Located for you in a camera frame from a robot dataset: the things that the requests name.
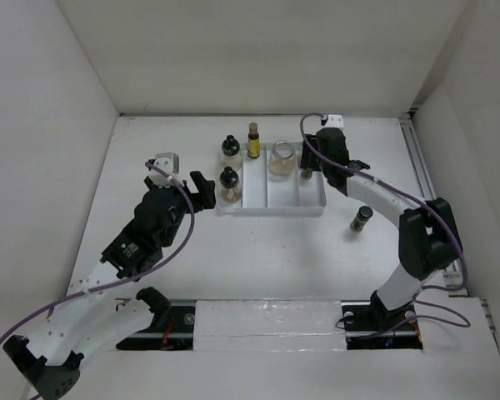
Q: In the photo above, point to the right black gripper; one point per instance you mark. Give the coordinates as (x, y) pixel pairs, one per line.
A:
(306, 159)

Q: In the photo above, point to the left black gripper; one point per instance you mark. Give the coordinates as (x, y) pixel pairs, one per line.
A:
(203, 198)

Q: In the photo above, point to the small black cap bottle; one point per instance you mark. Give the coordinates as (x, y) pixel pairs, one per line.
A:
(306, 173)

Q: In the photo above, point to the black cap spice bottle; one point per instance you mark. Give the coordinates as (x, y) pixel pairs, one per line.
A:
(230, 190)

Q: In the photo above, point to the wide glass jar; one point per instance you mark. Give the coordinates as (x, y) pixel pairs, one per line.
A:
(282, 158)

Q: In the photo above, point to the black knob spice bottle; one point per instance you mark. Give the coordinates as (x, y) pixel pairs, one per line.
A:
(231, 153)

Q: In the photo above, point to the yellow liquid bottle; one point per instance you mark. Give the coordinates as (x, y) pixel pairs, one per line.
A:
(253, 142)

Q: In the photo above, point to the dark cap spice jar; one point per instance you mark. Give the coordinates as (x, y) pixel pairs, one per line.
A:
(363, 215)

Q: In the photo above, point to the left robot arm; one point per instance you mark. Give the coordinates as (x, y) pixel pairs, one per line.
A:
(108, 306)

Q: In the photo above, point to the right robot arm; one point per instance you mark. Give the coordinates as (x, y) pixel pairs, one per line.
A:
(428, 239)

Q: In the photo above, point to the white divided tray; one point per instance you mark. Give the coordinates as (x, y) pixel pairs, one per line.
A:
(264, 193)

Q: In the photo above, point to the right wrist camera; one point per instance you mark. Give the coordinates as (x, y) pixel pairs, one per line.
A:
(332, 121)

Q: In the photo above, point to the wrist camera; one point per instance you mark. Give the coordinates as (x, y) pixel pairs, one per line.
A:
(332, 121)
(163, 170)

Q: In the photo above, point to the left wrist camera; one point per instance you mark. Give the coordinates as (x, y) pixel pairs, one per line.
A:
(163, 170)

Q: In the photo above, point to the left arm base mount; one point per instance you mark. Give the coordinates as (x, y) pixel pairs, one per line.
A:
(169, 332)

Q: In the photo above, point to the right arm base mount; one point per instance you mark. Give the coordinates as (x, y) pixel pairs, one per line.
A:
(366, 330)

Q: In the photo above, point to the aluminium rail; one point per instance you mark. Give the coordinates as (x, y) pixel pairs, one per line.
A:
(456, 275)

